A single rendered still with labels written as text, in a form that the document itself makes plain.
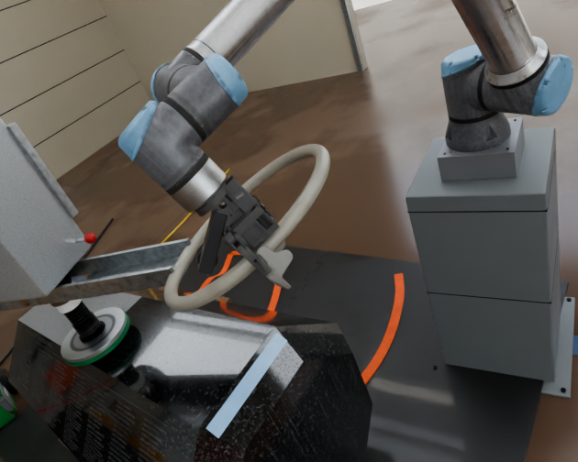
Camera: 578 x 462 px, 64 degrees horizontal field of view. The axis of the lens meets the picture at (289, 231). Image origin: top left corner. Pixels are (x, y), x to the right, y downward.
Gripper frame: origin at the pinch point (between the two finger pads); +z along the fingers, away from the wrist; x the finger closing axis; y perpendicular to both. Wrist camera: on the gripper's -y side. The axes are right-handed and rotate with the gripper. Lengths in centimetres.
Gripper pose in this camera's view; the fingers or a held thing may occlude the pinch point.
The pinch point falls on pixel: (279, 279)
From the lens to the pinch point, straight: 85.3
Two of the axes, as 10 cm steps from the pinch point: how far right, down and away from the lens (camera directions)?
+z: 6.6, 6.7, 3.4
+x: -1.9, -3.0, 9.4
